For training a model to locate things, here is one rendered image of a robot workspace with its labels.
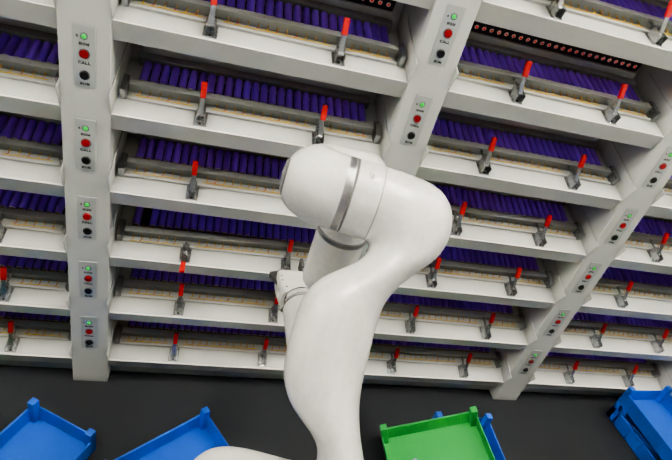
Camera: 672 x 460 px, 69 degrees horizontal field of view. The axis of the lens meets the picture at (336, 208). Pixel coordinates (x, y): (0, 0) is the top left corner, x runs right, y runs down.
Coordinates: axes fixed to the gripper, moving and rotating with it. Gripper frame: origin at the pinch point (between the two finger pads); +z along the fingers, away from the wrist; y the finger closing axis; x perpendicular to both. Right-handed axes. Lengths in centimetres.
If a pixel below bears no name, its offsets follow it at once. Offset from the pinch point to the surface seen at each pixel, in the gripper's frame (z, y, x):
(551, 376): 18, 107, -44
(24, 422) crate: 2, -61, -56
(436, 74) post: -1, 21, 52
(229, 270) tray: 9.2, -14.9, -8.5
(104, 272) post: 9.8, -45.6, -13.2
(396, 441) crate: -1, 43, -57
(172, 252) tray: 11.7, -29.9, -6.4
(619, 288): 14, 111, -3
